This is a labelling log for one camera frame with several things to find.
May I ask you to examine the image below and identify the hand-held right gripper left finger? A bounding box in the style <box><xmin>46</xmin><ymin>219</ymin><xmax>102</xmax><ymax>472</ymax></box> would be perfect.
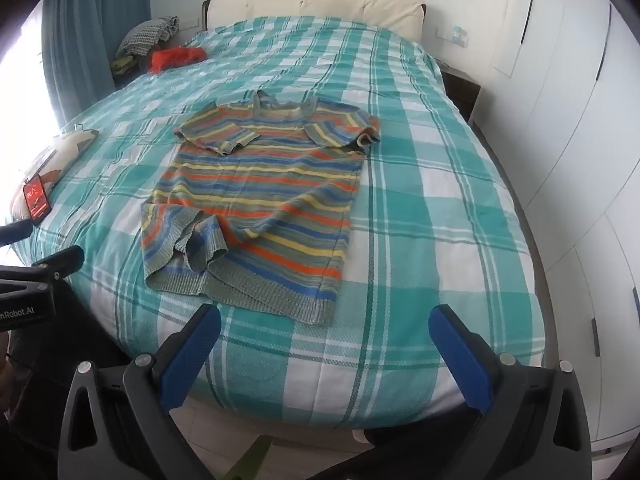
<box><xmin>57</xmin><ymin>302</ymin><xmax>223</xmax><ymax>480</ymax></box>

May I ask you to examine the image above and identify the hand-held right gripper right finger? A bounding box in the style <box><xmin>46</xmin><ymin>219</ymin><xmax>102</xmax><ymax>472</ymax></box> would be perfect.
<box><xmin>427</xmin><ymin>302</ymin><xmax>593</xmax><ymax>480</ymax></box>

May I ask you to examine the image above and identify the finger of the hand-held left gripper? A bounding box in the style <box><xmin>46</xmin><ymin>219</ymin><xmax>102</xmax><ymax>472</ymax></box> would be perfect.
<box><xmin>0</xmin><ymin>221</ymin><xmax>34</xmax><ymax>248</ymax></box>
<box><xmin>0</xmin><ymin>245</ymin><xmax>86</xmax><ymax>295</ymax></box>

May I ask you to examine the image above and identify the striped knit sweater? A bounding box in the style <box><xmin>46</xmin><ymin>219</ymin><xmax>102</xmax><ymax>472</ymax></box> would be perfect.
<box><xmin>141</xmin><ymin>89</ymin><xmax>382</xmax><ymax>326</ymax></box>

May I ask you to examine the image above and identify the smartphone with red screen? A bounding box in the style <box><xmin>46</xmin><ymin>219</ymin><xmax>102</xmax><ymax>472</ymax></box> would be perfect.
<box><xmin>22</xmin><ymin>174</ymin><xmax>52</xmax><ymax>226</ymax></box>

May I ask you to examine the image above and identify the white printed cushion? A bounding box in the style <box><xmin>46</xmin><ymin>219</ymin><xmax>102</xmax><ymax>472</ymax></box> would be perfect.
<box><xmin>10</xmin><ymin>127</ymin><xmax>99</xmax><ymax>211</ymax></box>

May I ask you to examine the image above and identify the teal plaid bed blanket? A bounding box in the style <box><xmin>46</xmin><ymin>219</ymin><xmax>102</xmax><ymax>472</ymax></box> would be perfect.
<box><xmin>10</xmin><ymin>14</ymin><xmax>546</xmax><ymax>431</ymax></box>

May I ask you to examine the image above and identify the green folded cloth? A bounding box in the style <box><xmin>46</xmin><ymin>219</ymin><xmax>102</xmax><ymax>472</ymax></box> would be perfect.
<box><xmin>111</xmin><ymin>55</ymin><xmax>151</xmax><ymax>75</ymax></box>

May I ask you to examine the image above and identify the teal curtain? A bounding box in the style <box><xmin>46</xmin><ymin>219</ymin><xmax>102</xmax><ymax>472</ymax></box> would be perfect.
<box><xmin>41</xmin><ymin>0</ymin><xmax>153</xmax><ymax>126</ymax></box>

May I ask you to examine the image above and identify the red cloth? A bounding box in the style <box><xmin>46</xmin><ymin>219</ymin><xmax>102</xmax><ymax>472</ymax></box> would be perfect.
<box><xmin>148</xmin><ymin>46</ymin><xmax>207</xmax><ymax>75</ymax></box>

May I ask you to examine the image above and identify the dark nightstand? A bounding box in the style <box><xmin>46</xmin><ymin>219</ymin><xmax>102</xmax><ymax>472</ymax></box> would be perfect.
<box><xmin>440</xmin><ymin>62</ymin><xmax>482</xmax><ymax>123</ymax></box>

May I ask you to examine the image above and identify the white wardrobe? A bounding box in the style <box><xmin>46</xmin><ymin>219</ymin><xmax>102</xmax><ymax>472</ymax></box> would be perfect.
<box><xmin>472</xmin><ymin>0</ymin><xmax>640</xmax><ymax>461</ymax></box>

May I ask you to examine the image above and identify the beige pillow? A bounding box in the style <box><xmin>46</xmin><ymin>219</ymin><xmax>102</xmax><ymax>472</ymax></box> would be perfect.
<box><xmin>202</xmin><ymin>0</ymin><xmax>428</xmax><ymax>43</ymax></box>

